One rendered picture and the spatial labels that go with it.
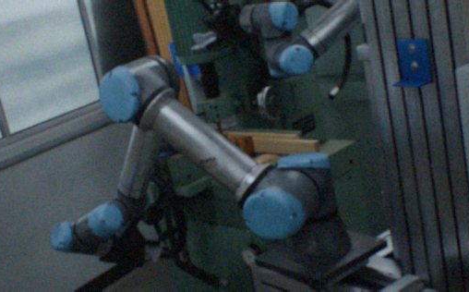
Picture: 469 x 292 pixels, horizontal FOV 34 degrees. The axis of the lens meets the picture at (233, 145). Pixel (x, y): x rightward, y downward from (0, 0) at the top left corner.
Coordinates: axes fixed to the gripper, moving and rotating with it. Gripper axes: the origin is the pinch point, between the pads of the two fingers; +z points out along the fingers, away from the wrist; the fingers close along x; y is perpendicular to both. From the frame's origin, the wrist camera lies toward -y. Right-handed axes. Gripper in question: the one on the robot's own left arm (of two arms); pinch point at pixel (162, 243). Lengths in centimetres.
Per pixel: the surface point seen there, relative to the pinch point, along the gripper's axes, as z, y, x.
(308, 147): 26, -34, 26
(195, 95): 72, -62, -80
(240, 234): 23.9, -6.2, 6.7
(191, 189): 8.4, -16.6, -1.3
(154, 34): 87, -97, -135
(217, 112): 18.7, -42.5, -7.1
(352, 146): 66, -42, 11
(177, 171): 4.2, -21.2, -4.1
